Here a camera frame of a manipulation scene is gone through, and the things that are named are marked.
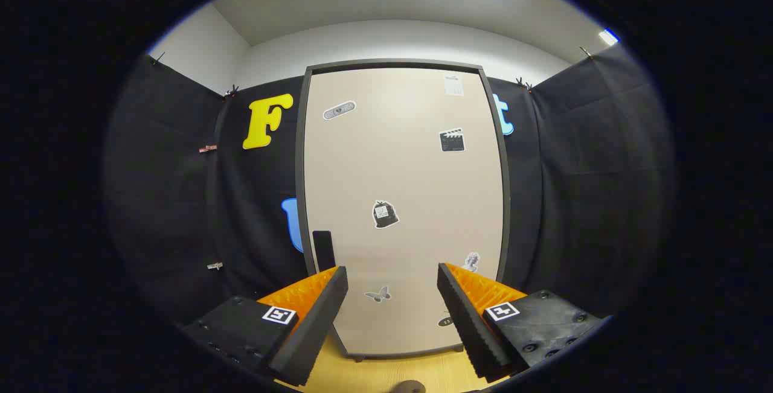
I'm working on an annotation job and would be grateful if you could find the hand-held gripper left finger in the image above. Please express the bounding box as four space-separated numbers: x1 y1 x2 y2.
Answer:
180 265 350 388

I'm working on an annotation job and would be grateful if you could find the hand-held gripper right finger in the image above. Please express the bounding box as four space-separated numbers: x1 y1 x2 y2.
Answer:
436 262 608 383

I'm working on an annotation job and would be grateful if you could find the black door handle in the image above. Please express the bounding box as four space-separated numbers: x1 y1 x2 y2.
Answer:
313 231 336 272

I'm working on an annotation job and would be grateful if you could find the grey shoe cabinet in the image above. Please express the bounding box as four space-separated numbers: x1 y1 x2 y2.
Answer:
295 58 513 362

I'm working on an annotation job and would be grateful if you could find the black backdrop cloth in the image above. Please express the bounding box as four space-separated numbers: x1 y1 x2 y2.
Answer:
103 43 674 333

